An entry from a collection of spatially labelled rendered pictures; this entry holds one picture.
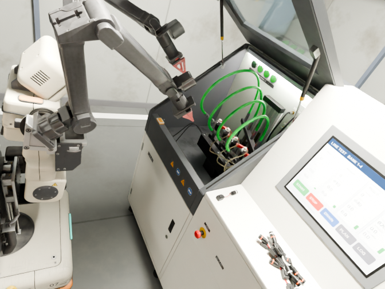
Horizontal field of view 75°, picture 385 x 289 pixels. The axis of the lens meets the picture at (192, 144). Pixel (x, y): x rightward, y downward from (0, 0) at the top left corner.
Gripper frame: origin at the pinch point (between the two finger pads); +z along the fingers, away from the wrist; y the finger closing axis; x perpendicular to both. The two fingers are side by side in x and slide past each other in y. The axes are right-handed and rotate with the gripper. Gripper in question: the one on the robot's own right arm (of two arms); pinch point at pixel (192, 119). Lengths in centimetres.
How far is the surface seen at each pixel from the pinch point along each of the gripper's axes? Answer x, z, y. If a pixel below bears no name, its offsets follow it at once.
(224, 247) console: -43, 34, -13
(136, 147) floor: 121, 87, -85
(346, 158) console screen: -38, 22, 44
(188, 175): -7.7, 23.4, -16.5
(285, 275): -61, 36, 4
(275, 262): -56, 35, 3
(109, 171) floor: 82, 67, -104
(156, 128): 32.4, 17.0, -25.6
